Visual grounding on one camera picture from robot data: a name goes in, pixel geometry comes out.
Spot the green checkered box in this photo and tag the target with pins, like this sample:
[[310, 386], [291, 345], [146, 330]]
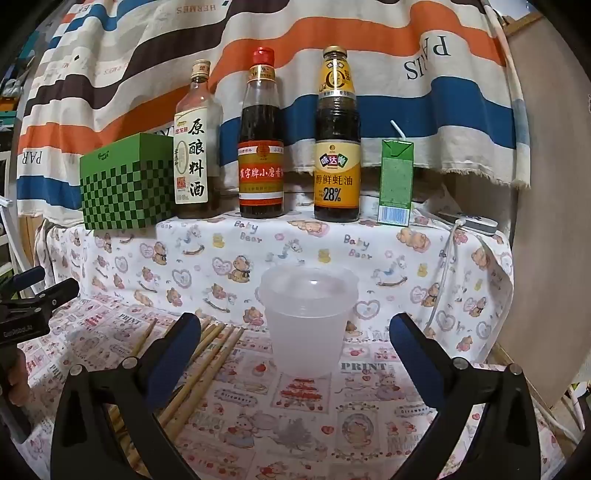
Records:
[[124, 194]]

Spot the person's left hand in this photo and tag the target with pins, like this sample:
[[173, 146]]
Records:
[[17, 381]]

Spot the cooking wine bottle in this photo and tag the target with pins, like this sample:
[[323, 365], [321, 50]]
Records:
[[191, 161]]

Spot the white shelf rack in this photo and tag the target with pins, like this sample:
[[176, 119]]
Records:
[[5, 230]]

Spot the clear plastic cup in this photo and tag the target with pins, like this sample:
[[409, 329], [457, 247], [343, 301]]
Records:
[[307, 341]]

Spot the bear print tablecloth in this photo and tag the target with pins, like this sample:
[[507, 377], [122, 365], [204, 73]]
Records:
[[323, 424]]

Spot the white drinking straw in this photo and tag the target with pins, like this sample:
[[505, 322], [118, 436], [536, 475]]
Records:
[[398, 129]]

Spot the white power strip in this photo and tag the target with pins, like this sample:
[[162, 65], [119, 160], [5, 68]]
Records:
[[475, 225]]

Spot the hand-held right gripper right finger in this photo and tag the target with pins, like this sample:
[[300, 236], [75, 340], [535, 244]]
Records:
[[415, 355]]

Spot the green drink carton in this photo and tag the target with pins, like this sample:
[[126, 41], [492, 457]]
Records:
[[395, 184]]

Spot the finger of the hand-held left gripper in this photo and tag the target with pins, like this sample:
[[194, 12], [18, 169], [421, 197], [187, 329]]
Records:
[[60, 291], [28, 277]]

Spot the bunch of bamboo chopsticks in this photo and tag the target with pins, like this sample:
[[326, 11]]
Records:
[[217, 355]]

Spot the striped cloth backdrop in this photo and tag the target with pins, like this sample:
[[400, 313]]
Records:
[[369, 46]]

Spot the red cap sesame oil bottle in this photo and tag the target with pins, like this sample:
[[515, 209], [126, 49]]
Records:
[[261, 175]]

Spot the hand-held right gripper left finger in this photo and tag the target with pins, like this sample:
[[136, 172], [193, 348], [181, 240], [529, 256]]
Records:
[[178, 350]]

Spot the oyster sauce bottle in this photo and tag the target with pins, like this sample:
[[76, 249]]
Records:
[[337, 184]]

